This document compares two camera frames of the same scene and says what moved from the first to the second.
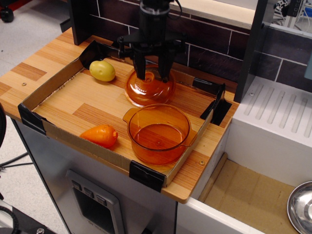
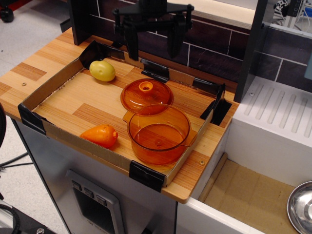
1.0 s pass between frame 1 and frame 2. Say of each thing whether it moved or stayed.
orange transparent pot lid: moved
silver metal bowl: stayed
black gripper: moved
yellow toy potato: stayed
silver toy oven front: stayed
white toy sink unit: stayed
